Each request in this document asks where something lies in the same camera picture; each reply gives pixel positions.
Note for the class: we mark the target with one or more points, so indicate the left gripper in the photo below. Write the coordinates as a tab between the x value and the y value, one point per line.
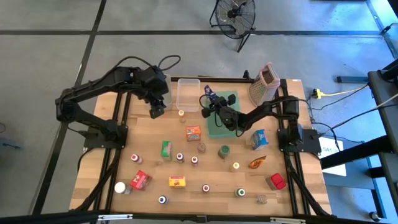
155	98

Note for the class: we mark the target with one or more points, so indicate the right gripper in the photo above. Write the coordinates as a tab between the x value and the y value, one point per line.
228	116

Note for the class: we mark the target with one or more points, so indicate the dark blue cereal box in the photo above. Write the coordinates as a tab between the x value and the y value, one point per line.
210	91

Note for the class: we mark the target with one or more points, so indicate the orange food colouring bottle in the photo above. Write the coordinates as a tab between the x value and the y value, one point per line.
182	116

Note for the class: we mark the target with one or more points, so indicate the orange snack box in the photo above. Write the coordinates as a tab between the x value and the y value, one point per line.
193	133

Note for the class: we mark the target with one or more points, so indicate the purple food colouring bottle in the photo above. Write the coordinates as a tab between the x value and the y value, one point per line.
179	156

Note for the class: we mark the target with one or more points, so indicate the yellow food colouring bottle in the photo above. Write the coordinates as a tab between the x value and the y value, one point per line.
235	166

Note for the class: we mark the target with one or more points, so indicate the white-lid spice jar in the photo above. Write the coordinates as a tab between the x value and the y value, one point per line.
120	187

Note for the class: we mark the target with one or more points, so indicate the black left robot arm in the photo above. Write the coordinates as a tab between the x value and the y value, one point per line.
99	85

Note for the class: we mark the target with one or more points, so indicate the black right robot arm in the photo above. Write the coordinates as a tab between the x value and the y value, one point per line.
267	109

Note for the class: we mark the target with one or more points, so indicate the frosted white plastic bin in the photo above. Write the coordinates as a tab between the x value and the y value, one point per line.
169	102

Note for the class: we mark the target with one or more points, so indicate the clear plastic bin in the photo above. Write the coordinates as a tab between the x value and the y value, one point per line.
188	93

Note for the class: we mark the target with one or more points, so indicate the teal plastic tray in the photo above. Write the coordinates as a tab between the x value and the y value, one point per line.
214	132

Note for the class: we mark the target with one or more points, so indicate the green cereal box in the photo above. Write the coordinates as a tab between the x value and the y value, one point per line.
166	150

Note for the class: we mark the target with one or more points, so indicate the pink metal box grater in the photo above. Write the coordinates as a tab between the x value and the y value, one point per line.
264	84

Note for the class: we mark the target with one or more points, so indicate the red food colouring bottle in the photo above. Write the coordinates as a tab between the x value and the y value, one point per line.
205	188
135	157
194	160

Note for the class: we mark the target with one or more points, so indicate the small brown spice jar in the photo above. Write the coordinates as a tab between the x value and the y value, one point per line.
201	148

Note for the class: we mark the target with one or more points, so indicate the red cereal box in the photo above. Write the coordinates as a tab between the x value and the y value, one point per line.
140	180

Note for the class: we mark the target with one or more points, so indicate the yellow Corn Pops box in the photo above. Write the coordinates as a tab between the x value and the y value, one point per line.
177	182

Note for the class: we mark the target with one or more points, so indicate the orange snack packet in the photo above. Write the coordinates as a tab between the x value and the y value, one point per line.
257	162

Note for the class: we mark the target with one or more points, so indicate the black floor fan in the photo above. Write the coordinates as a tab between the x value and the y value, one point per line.
232	13

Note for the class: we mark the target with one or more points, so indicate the blue food colouring bottle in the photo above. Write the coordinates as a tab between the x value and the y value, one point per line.
162	199

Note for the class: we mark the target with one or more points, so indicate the green food colouring bottle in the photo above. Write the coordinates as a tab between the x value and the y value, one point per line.
239	192

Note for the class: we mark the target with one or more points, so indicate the clear glass jar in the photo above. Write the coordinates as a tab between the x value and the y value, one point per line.
261	199

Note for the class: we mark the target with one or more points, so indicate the white paper sheet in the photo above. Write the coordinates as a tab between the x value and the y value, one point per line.
334	161

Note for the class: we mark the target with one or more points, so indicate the dark metal floor bar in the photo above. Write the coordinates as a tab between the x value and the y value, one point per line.
351	79

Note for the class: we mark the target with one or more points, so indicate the black gantry crossbar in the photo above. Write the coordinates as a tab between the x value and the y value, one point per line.
62	217

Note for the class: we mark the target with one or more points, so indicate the grey floor object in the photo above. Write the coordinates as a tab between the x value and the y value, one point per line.
11	144

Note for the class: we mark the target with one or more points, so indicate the black metal workbench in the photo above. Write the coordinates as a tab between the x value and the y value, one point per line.
385	84

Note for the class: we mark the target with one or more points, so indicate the black caster wheel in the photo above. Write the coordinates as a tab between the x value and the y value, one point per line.
374	216

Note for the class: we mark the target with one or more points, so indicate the black aluminium table frame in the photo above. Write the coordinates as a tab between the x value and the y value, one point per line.
217	80

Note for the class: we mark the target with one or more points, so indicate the silver metal bracket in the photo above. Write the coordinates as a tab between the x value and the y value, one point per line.
287	220
115	216

